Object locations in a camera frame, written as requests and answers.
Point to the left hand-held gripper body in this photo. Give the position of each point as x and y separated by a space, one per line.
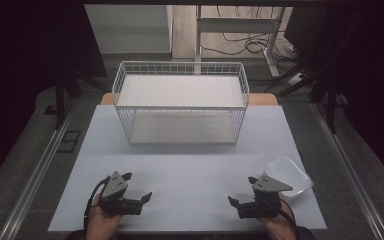
115 186

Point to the aluminium floor rail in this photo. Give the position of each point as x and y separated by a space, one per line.
33 180
350 173

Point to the white power strip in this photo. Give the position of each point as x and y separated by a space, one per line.
295 79

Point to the white metal desk frame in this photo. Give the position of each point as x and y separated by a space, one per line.
236 25

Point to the person's left hand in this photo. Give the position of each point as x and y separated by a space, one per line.
101 223

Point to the person's right hand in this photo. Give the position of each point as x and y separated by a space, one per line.
276 223

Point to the white plastic tray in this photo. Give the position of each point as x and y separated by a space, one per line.
290 175

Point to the black stand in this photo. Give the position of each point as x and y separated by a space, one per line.
60 100
330 106

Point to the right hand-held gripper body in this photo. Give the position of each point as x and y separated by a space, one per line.
268 185

